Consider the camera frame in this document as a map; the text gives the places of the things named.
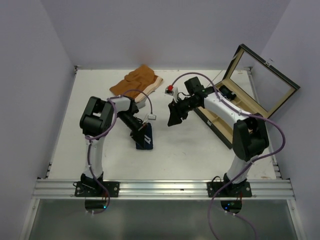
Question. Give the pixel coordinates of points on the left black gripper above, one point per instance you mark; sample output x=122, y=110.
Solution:
x=138, y=133

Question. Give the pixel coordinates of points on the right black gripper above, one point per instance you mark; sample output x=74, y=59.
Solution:
x=176, y=113

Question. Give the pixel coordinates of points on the navy blue underwear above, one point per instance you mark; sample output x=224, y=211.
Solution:
x=148, y=139

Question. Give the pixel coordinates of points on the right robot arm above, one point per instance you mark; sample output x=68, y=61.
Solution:
x=249, y=134

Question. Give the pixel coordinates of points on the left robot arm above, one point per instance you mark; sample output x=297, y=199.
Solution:
x=97, y=120

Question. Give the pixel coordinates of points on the grey underwear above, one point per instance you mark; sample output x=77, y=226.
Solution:
x=141, y=104

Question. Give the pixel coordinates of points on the orange brown underwear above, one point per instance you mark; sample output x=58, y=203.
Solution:
x=142, y=79

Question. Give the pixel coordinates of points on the rolled black underwear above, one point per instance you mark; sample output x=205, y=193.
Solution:
x=227, y=93

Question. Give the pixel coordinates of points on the black compartment storage box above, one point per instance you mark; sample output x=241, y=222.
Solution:
x=258, y=85

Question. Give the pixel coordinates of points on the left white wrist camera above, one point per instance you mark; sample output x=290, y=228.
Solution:
x=151, y=117

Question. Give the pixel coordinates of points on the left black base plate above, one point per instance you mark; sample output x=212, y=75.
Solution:
x=97, y=188

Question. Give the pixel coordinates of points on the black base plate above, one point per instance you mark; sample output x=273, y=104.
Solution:
x=231, y=191
x=97, y=188

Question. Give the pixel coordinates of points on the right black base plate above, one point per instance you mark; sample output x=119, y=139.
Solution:
x=231, y=191

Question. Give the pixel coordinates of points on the aluminium mounting rail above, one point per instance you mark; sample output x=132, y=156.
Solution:
x=67, y=189

